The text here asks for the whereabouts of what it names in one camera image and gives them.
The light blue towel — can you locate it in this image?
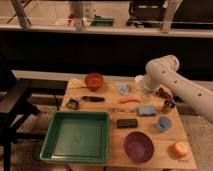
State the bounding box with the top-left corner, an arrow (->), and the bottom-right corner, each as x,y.
116,83 -> 130,96

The small metal cup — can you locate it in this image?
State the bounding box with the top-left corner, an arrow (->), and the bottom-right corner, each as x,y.
162,100 -> 175,114

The green plastic tray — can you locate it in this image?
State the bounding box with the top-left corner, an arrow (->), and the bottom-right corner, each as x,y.
40,111 -> 110,164

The silver handled utensil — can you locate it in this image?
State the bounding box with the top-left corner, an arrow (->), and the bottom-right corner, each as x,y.
112,108 -> 135,113

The black rectangular block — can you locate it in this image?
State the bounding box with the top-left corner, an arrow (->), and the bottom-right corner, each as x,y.
117,119 -> 138,128

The dark side bench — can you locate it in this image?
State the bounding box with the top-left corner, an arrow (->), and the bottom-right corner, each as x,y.
0,68 -> 45,171

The dark handled knife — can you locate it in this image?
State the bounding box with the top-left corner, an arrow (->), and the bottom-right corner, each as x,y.
81,96 -> 105,102

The white plastic cup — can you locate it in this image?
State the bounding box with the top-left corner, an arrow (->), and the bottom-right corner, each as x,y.
134,75 -> 143,91

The dark brown pinecone object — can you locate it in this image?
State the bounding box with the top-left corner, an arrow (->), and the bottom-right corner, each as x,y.
156,87 -> 172,99

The orange carrot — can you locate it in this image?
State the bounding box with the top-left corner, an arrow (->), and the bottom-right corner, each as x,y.
119,97 -> 141,104

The yellow cloth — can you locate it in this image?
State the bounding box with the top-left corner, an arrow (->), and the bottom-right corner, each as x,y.
68,78 -> 86,89

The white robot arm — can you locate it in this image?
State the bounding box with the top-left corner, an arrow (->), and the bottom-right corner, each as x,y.
137,55 -> 213,124

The red bowl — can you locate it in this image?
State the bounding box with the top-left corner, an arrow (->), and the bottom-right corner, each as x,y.
84,73 -> 104,91

